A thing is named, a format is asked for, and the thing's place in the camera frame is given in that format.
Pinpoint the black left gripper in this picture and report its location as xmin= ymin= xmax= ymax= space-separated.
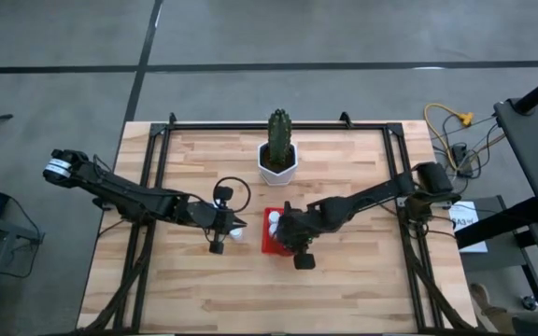
xmin=201 ymin=186 xmax=248 ymax=256

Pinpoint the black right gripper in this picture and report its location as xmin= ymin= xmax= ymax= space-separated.
xmin=276 ymin=200 xmax=319 ymax=272

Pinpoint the red plastic mesh basket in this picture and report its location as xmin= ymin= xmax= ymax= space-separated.
xmin=261 ymin=206 xmax=298 ymax=258

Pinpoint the white hexagonal plant pot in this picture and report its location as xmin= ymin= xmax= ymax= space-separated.
xmin=256 ymin=139 xmax=299 ymax=187

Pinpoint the white paper sheet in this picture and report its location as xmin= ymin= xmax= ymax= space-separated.
xmin=448 ymin=200 xmax=489 ymax=254

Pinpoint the black power strip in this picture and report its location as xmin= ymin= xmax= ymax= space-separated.
xmin=452 ymin=143 xmax=474 ymax=179

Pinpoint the black metal stand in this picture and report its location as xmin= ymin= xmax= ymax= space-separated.
xmin=0 ymin=214 xmax=46 ymax=336

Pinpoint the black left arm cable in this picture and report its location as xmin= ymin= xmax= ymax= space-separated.
xmin=211 ymin=175 xmax=252 ymax=215

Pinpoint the yellow extension cable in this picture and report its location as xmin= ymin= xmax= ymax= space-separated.
xmin=424 ymin=103 xmax=475 ymax=172

